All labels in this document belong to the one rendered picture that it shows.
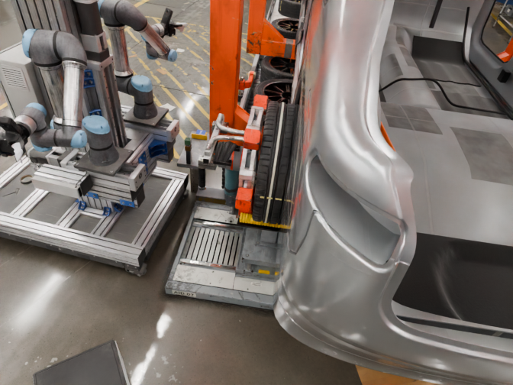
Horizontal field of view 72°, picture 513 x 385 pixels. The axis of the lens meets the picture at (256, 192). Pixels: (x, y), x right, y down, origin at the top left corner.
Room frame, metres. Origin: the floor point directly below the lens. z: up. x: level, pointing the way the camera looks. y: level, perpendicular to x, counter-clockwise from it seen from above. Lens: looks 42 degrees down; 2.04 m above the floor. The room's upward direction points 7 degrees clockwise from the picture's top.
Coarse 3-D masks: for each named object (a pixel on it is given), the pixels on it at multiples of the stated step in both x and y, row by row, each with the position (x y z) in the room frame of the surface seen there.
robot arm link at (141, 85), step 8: (128, 80) 1.95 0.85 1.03; (136, 80) 1.93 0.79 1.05; (144, 80) 1.95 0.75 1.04; (128, 88) 1.92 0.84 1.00; (136, 88) 1.90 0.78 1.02; (144, 88) 1.91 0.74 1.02; (152, 88) 1.96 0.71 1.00; (136, 96) 1.90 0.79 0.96; (144, 96) 1.90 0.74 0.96; (152, 96) 1.95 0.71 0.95
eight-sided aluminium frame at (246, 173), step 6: (252, 108) 1.64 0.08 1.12; (258, 108) 1.65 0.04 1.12; (252, 114) 1.59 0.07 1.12; (258, 114) 1.63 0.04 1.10; (252, 120) 1.53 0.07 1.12; (258, 120) 1.54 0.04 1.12; (252, 126) 1.47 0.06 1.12; (258, 126) 1.48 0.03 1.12; (246, 150) 1.37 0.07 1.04; (252, 150) 1.38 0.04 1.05; (246, 156) 1.36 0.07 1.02; (252, 156) 1.36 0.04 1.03; (258, 156) 1.78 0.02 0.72; (252, 162) 1.34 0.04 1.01; (240, 168) 1.31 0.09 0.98; (246, 168) 1.32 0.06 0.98; (252, 168) 1.32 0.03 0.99; (240, 174) 1.29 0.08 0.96; (246, 174) 1.29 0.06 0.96; (252, 174) 1.30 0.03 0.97; (240, 180) 1.29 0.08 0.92; (246, 180) 1.65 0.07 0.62; (252, 180) 1.66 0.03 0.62; (240, 186) 1.29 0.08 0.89; (246, 186) 1.60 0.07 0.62; (252, 186) 1.60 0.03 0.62
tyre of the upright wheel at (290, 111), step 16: (272, 112) 1.52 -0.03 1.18; (288, 112) 1.54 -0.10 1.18; (272, 128) 1.42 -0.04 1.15; (288, 128) 1.43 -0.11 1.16; (272, 144) 1.36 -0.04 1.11; (288, 144) 1.36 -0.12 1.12; (272, 160) 1.30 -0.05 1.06; (288, 160) 1.31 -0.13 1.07; (256, 176) 1.27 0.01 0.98; (288, 176) 1.27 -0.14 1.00; (256, 192) 1.24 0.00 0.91; (272, 192) 1.24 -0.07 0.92; (256, 208) 1.23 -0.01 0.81; (272, 208) 1.23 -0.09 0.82
